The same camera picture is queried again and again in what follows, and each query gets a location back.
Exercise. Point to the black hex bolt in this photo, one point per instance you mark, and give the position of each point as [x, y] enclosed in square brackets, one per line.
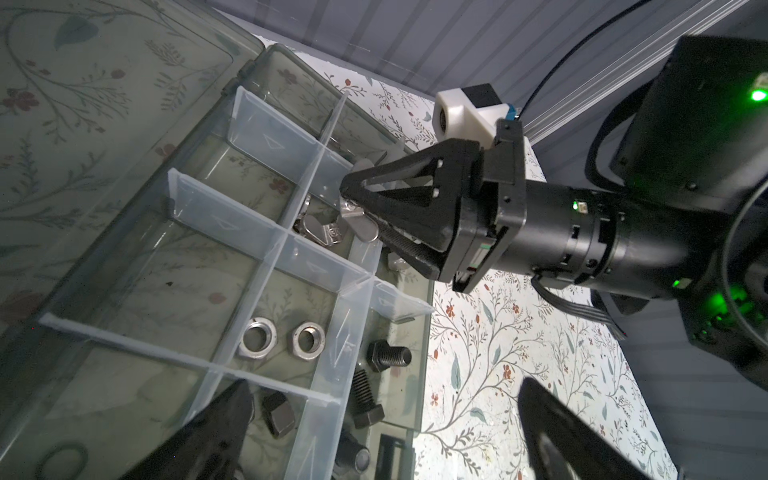
[367, 411]
[381, 356]

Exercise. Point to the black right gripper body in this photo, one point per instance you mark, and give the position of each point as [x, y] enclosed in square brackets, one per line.
[558, 235]

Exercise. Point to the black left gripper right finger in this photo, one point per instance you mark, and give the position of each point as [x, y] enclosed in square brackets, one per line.
[560, 445]

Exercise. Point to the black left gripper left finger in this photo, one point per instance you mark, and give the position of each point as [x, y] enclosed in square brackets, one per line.
[208, 446]

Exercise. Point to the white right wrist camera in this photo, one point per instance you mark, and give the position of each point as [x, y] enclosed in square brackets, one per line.
[470, 113]

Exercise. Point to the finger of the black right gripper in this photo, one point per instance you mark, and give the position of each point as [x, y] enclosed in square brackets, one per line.
[425, 260]
[418, 194]

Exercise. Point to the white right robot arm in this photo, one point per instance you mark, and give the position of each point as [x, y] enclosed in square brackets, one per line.
[676, 208]

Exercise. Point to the silver wing nut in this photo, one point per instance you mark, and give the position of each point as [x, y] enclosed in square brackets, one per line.
[355, 218]
[309, 226]

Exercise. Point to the black hex nut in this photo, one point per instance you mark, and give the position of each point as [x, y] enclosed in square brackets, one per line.
[278, 414]

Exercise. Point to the silver hex nut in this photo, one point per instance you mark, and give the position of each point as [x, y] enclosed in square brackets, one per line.
[307, 341]
[258, 339]

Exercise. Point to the green transparent organizer box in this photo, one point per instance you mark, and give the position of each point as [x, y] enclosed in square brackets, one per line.
[154, 158]

